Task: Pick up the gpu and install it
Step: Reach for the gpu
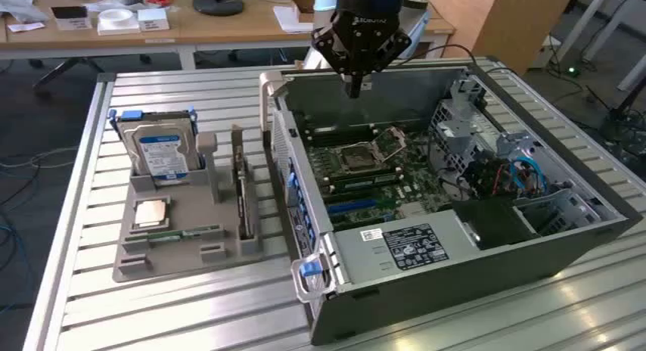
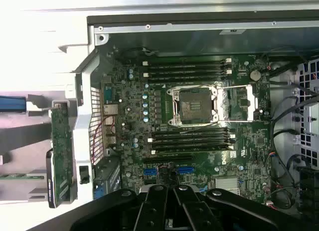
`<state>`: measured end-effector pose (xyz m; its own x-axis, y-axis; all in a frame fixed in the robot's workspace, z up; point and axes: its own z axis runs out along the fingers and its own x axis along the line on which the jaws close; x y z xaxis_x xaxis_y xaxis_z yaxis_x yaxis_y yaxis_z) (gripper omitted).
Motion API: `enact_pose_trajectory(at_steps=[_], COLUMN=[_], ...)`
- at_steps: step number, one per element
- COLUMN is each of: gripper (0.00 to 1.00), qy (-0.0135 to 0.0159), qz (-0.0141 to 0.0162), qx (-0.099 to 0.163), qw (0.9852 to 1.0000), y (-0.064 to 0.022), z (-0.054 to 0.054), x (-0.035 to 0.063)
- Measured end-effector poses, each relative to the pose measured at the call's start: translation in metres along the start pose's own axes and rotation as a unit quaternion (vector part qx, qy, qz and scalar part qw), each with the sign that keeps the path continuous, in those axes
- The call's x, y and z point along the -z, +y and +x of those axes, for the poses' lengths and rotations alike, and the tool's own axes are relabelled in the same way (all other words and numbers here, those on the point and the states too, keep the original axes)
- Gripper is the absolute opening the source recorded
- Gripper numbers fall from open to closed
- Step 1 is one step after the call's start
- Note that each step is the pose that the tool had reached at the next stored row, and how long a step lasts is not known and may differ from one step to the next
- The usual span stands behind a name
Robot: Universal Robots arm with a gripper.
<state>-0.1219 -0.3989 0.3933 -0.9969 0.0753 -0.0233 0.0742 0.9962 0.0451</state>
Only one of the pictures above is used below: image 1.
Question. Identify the green motherboard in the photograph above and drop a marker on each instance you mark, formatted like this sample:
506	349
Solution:
419	184

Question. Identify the hard disk in blue caddy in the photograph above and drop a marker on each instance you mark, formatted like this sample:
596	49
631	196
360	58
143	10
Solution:
156	154

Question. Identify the installed green RAM stick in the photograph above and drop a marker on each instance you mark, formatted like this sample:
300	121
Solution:
363	179

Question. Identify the clear plastic bag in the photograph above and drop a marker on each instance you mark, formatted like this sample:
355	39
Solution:
20	7

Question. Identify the wooden cabinet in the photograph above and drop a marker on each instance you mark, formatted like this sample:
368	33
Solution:
504	25

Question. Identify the blue expansion slot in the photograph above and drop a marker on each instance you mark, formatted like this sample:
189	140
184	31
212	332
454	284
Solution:
349	206

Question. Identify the black round lamp base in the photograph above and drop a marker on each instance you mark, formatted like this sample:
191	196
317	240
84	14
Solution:
216	5

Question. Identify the dark grey PC case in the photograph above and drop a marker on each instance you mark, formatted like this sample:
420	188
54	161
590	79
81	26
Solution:
454	290

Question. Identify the green RAM stick on rack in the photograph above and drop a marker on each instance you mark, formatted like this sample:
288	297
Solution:
167	235

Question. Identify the silver CPU chip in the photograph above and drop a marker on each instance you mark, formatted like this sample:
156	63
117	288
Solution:
149	213

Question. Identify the red small object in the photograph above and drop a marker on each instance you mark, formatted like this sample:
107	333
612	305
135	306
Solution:
157	1

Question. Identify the metal socket cover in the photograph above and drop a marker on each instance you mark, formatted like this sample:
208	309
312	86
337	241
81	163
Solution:
391	143

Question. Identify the grey power supply unit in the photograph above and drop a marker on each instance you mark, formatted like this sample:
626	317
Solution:
363	260

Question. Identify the white box beside cabinet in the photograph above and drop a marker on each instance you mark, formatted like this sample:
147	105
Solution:
547	52

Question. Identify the silver chipset heat sink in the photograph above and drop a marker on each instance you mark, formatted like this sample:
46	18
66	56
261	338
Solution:
414	211

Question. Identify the white tape roll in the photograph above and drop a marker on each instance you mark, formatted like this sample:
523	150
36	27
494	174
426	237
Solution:
103	18

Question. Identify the green graphics card with bracket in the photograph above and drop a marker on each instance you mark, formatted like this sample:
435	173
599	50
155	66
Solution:
247	207

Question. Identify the flat white box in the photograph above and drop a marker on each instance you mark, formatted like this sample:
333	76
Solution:
119	30

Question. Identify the white paper card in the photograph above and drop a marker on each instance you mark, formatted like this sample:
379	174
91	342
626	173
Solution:
25	27

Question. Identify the device with green light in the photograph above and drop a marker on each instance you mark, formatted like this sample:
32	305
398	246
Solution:
571	70

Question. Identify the white table frame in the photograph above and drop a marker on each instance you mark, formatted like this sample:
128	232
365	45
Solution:
580	22

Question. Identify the black office chair base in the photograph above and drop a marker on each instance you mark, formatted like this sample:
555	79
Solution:
54	73

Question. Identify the large metal disk bay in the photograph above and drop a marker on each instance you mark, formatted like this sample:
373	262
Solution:
454	131

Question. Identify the black tripod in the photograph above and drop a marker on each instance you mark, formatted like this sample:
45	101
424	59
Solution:
618	112

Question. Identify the grey printed parts rack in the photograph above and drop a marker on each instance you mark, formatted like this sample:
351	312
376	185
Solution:
191	222

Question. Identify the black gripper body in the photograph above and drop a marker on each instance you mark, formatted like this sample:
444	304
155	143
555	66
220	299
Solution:
365	33

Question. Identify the small metal disk bay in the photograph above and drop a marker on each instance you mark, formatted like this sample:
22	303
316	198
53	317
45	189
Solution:
570	207

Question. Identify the white labelled box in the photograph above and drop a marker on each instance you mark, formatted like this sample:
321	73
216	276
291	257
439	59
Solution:
151	16

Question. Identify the wooden desk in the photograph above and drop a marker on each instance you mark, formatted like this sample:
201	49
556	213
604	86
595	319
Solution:
75	39
236	29

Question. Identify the white box with black lid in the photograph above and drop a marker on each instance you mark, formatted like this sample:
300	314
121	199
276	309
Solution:
70	12

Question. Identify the CPU socket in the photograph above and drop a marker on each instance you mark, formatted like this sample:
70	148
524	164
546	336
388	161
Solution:
357	156

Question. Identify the white paper stack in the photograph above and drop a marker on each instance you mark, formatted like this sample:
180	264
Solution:
289	20

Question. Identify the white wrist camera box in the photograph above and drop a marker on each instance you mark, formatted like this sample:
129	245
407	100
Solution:
367	86

